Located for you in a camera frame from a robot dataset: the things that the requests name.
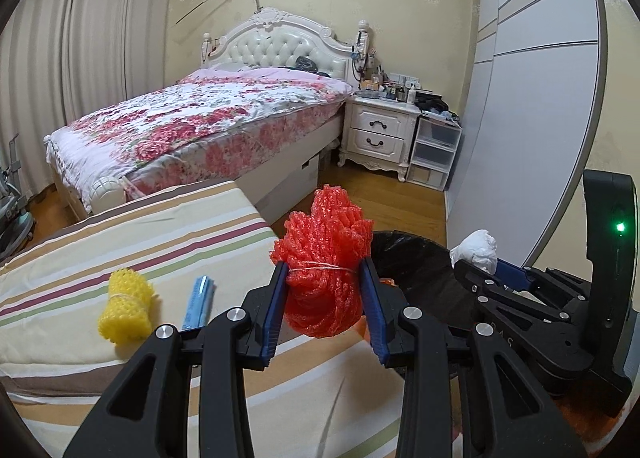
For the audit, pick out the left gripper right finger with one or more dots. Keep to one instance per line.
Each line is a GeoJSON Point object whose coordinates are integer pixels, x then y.
{"type": "Point", "coordinates": [505, 411]}

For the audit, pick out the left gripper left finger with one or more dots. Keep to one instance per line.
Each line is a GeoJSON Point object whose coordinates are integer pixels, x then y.
{"type": "Point", "coordinates": [144, 412]}

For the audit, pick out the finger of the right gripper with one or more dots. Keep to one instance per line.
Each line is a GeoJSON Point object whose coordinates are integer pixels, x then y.
{"type": "Point", "coordinates": [546, 334]}
{"type": "Point", "coordinates": [522, 278]}

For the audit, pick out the white tissue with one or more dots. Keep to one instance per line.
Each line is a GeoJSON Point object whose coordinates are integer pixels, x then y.
{"type": "Point", "coordinates": [478, 249]}

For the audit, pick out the yellow foam net roll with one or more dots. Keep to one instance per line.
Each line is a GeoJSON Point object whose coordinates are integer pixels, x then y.
{"type": "Point", "coordinates": [126, 317]}

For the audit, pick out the blue packet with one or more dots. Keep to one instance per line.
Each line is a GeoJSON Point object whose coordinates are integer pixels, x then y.
{"type": "Point", "coordinates": [200, 304]}

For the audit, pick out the red foam net roll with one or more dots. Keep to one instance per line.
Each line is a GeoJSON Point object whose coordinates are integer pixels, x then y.
{"type": "Point", "coordinates": [323, 250]}

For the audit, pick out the black trash bin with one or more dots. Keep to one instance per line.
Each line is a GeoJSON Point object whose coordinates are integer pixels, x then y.
{"type": "Point", "coordinates": [421, 269]}

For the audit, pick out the orange plastic bag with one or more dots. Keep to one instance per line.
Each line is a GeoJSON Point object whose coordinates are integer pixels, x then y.
{"type": "Point", "coordinates": [586, 420]}

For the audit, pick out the white wardrobe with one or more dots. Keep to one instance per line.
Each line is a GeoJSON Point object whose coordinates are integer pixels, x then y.
{"type": "Point", "coordinates": [528, 125]}

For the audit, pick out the plastic drawer unit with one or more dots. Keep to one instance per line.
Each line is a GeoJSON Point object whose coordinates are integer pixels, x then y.
{"type": "Point", "coordinates": [433, 152]}

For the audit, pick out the striped bed sheet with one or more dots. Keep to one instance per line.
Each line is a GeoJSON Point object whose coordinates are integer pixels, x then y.
{"type": "Point", "coordinates": [318, 397]}

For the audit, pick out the white nightstand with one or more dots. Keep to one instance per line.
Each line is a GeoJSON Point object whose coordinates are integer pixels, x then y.
{"type": "Point", "coordinates": [378, 134]}

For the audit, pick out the grey office chair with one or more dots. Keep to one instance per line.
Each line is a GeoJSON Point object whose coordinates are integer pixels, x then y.
{"type": "Point", "coordinates": [17, 223]}

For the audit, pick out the floral bed with quilt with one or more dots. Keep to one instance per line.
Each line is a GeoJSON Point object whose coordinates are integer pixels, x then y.
{"type": "Point", "coordinates": [211, 124]}

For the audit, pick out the white tufted headboard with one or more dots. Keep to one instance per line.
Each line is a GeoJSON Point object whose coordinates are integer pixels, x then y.
{"type": "Point", "coordinates": [274, 37]}

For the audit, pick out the beige curtains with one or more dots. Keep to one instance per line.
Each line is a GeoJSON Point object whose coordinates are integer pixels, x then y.
{"type": "Point", "coordinates": [62, 59]}

